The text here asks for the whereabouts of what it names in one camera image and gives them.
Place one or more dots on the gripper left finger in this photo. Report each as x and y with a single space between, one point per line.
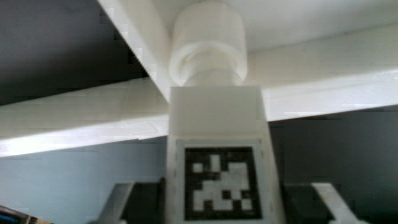
111 214

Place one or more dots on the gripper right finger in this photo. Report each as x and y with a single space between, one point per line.
344 216

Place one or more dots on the white table leg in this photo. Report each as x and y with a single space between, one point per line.
223 184

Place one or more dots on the white square table top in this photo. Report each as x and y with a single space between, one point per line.
323 44

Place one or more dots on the white U-shaped obstacle fence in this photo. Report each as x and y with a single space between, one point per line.
120 112

